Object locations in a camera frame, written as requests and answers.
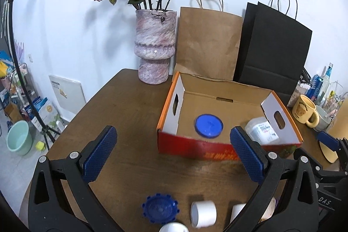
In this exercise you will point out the cluttered storage rack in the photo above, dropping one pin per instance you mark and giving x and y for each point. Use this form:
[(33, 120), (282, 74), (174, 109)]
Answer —
[(8, 71)]

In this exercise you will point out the clear plastic bottle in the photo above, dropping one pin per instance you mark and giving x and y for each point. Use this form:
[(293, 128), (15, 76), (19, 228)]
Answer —
[(327, 79)]

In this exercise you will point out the small yellow cup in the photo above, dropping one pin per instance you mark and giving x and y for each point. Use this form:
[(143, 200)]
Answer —
[(40, 145)]

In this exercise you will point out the green plastic bucket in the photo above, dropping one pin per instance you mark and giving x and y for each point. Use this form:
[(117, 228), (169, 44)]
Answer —
[(19, 138)]

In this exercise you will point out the grey white bowl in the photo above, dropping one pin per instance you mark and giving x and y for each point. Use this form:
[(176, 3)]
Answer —
[(323, 119)]

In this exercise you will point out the blue white packets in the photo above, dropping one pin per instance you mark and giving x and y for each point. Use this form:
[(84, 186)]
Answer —
[(45, 109)]

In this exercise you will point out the clear jar of nuts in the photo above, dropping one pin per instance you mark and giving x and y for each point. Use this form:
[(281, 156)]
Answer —
[(298, 90)]

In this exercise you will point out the brown paper bag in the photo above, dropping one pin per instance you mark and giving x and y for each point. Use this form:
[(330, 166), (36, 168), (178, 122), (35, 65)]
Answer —
[(206, 41)]

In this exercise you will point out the small white jar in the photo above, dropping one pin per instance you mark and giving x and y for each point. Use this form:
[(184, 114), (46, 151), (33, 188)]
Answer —
[(174, 228)]

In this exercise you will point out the black paper bag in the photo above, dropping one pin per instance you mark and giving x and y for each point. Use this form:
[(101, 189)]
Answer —
[(274, 47)]

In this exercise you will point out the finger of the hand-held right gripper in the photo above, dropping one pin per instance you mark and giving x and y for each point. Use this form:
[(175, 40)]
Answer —
[(327, 139)]

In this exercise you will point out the blue toothed round lid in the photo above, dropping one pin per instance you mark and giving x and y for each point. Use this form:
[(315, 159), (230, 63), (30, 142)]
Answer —
[(160, 207)]

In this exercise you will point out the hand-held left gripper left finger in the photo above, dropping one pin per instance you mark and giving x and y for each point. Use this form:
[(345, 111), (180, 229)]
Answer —
[(100, 151)]

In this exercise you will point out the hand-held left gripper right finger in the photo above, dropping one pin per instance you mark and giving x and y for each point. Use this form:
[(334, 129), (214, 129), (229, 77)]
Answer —
[(248, 156)]

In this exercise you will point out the white flat board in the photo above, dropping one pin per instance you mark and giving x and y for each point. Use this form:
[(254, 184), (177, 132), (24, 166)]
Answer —
[(68, 96)]

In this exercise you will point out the white tape roll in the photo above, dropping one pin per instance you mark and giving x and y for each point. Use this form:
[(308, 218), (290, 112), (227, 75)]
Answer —
[(205, 211), (238, 211)]

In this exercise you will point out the small brown cardboard box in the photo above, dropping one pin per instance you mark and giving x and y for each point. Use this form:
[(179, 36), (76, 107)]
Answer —
[(13, 112)]

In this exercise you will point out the white plastic container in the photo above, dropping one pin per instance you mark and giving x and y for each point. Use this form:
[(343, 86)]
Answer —
[(261, 130)]

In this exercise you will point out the cream thermos jug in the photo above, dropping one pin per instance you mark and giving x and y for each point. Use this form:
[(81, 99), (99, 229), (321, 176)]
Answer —
[(330, 156)]

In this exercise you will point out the red orange cardboard box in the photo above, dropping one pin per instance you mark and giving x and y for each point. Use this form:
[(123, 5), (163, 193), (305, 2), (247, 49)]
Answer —
[(190, 147)]

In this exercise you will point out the yellow bear mug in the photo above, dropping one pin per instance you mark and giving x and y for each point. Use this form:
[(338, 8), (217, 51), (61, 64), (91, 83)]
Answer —
[(303, 111)]

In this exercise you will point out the blue drink can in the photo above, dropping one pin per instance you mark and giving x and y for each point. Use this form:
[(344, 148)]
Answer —
[(315, 86)]

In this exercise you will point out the black tripod stand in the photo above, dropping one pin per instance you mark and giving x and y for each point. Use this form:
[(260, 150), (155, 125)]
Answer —
[(20, 69)]

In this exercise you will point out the pink speckled ceramic vase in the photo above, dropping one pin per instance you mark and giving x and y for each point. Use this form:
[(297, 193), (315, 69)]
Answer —
[(155, 47)]

